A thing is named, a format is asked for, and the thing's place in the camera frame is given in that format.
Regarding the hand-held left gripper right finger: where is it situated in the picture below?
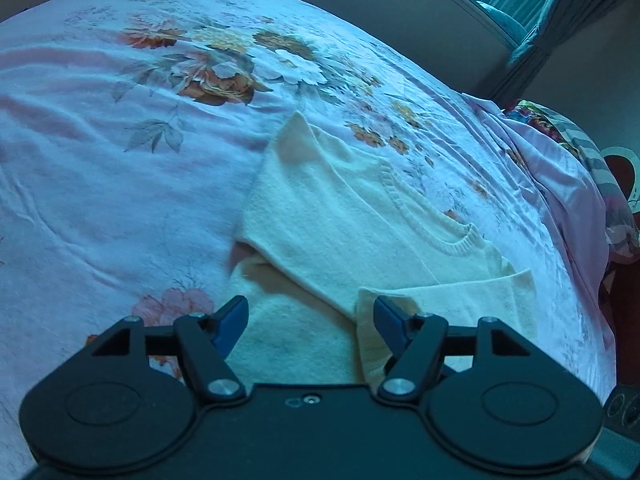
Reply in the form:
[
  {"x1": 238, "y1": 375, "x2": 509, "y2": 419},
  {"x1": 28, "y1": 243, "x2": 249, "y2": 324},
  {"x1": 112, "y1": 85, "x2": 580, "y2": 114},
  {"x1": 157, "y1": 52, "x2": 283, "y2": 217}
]
[{"x1": 374, "y1": 295, "x2": 531, "y2": 404}]

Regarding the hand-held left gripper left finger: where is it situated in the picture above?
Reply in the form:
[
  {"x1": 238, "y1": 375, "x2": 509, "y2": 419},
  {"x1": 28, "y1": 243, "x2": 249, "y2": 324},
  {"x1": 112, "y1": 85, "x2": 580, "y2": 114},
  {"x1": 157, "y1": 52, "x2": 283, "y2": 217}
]
[{"x1": 90, "y1": 296, "x2": 249, "y2": 404}]

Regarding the white knit sweater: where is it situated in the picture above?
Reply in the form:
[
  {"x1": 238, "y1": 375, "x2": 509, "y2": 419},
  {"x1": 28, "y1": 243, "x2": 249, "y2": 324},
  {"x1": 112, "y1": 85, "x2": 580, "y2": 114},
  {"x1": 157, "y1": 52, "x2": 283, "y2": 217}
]
[{"x1": 227, "y1": 110, "x2": 538, "y2": 386}]

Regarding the floral pink bed sheet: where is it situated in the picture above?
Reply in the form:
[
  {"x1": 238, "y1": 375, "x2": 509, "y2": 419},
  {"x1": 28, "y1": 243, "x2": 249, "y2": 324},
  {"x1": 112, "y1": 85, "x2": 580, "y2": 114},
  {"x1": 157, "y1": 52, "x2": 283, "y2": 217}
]
[{"x1": 0, "y1": 0, "x2": 618, "y2": 480}]

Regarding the colourful printed pillow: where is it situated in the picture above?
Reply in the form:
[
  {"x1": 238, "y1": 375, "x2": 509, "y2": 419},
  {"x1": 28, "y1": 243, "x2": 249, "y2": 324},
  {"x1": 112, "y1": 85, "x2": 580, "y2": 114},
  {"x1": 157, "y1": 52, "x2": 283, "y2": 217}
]
[{"x1": 502, "y1": 100, "x2": 640, "y2": 261}]

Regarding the grey window curtain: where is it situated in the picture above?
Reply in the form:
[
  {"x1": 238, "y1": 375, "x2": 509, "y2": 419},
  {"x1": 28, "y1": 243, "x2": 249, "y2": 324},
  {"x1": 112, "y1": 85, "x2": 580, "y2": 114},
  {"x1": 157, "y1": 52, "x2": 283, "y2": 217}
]
[{"x1": 505, "y1": 0, "x2": 640, "y2": 68}]

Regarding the dark wooden bed frame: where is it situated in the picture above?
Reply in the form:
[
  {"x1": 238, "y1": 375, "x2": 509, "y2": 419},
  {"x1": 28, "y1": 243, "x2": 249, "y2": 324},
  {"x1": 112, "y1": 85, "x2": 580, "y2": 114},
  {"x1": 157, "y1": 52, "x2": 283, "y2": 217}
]
[{"x1": 597, "y1": 147, "x2": 640, "y2": 391}]

